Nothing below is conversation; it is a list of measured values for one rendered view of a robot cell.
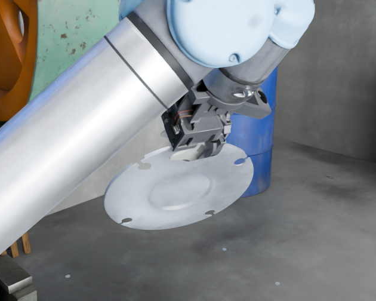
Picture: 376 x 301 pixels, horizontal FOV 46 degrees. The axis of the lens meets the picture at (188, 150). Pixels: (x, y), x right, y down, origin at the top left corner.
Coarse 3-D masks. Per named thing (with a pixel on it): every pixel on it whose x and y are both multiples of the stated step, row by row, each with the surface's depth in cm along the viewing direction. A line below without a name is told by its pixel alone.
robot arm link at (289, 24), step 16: (288, 0) 44; (304, 0) 45; (288, 16) 43; (304, 16) 44; (272, 32) 45; (288, 32) 45; (272, 48) 47; (288, 48) 47; (240, 64) 50; (256, 64) 49; (272, 64) 50; (240, 80) 51; (256, 80) 52
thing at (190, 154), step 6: (198, 144) 67; (204, 144) 67; (180, 150) 68; (186, 150) 68; (192, 150) 69; (198, 150) 69; (174, 156) 69; (180, 156) 70; (186, 156) 70; (192, 156) 71
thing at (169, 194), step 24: (168, 168) 77; (192, 168) 79; (216, 168) 81; (240, 168) 83; (120, 192) 79; (144, 192) 81; (168, 192) 85; (192, 192) 87; (216, 192) 88; (240, 192) 91; (120, 216) 86; (144, 216) 88; (168, 216) 91; (192, 216) 94
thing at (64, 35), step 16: (48, 0) 80; (64, 0) 83; (80, 0) 85; (96, 0) 87; (112, 0) 90; (48, 16) 82; (64, 16) 84; (80, 16) 86; (96, 16) 89; (112, 16) 92; (48, 32) 83; (64, 32) 86; (80, 32) 88; (96, 32) 91; (48, 48) 85; (64, 48) 88; (80, 48) 90; (48, 64) 87; (64, 64) 90; (32, 80) 88; (48, 80) 90; (32, 96) 91
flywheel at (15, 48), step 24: (0, 0) 106; (24, 0) 98; (0, 24) 109; (24, 24) 100; (0, 48) 112; (24, 48) 103; (0, 72) 116; (24, 72) 98; (0, 96) 112; (24, 96) 101; (0, 120) 115
